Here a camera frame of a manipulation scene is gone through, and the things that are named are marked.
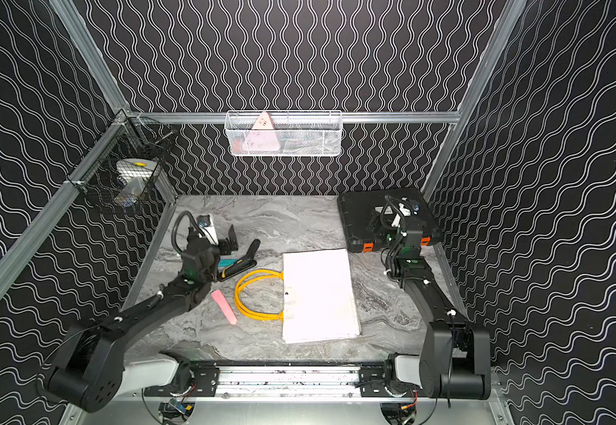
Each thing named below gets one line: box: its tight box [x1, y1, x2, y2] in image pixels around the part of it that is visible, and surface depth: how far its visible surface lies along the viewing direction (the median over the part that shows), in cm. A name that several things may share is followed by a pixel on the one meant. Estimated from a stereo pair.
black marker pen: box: [245, 239, 262, 260], surface depth 105 cm
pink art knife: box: [210, 288, 238, 325], surface depth 90 cm
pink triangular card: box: [241, 111, 281, 152], surface depth 92 cm
